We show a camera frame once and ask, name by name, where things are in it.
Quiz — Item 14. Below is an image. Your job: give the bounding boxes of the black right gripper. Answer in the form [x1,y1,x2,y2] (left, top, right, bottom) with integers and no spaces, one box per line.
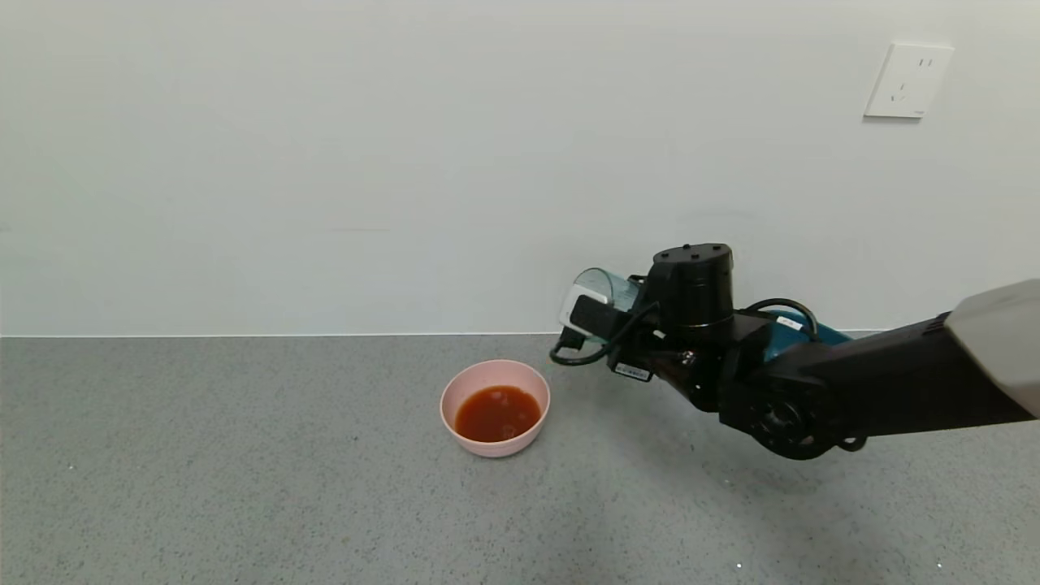
[606,274,670,383]

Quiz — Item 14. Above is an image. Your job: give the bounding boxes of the reddish brown liquid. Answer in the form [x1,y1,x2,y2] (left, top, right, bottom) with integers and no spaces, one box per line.
[454,385,543,444]

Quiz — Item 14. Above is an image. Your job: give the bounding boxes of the pink ribbed bowl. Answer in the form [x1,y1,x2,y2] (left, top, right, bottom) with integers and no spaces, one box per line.
[440,359,551,458]

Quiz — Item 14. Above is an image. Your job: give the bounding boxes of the teal plastic tub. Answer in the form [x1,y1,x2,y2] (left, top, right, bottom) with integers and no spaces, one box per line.
[762,308,856,348]

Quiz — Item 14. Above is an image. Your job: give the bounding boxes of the black camera cable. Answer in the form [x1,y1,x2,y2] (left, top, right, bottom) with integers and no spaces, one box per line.
[549,302,661,383]

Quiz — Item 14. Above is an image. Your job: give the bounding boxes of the black cable with white tag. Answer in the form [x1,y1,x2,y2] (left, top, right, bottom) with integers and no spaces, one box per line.
[743,298,820,340]

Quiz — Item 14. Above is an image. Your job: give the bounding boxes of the white wall socket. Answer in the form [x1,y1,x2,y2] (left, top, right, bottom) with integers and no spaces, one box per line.
[864,42,956,121]

